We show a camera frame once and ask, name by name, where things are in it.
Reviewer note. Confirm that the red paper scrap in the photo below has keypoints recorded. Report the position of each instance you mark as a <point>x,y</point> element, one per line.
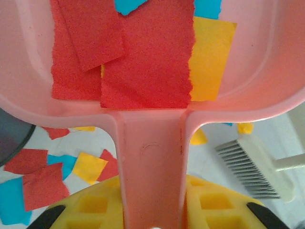
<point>57,132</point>
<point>69,81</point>
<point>108,164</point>
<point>45,186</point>
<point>88,35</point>
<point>26,161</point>
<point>147,59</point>

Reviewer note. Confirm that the blue paper scrap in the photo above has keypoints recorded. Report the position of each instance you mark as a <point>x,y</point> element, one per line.
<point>59,164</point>
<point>12,202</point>
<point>227,124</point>
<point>129,6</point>
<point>207,9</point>

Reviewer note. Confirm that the pink plastic dustpan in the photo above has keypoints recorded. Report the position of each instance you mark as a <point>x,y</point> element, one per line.
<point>152,155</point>

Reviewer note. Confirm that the black trash bin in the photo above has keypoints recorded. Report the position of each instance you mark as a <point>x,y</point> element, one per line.
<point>12,133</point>

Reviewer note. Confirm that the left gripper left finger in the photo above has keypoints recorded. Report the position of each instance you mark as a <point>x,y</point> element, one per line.
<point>90,207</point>

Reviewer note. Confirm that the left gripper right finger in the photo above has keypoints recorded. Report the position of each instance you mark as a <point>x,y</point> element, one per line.
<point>214,205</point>

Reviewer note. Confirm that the white hand brush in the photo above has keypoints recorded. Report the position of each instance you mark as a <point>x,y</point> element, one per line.
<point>252,171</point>

